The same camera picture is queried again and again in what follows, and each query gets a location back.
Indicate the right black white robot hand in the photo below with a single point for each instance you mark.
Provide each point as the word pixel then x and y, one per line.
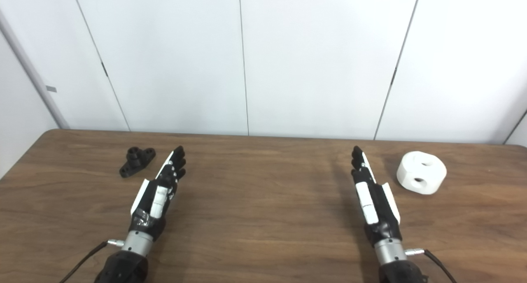
pixel 376 205

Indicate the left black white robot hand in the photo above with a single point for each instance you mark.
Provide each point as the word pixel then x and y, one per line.
pixel 154 200

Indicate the black plastic holder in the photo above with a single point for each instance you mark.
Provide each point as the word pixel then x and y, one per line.
pixel 134 165

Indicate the round white plastic piece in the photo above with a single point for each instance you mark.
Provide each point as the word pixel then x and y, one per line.
pixel 405 172

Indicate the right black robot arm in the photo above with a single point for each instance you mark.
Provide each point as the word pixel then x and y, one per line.
pixel 397 270

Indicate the small grey tape label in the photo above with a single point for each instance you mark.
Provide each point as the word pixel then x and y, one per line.
pixel 51 89

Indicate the black wall panel hinge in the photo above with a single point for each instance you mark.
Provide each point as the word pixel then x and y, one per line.
pixel 104 69
pixel 394 75

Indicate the grey wall corner post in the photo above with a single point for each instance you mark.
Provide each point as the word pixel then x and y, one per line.
pixel 35 79

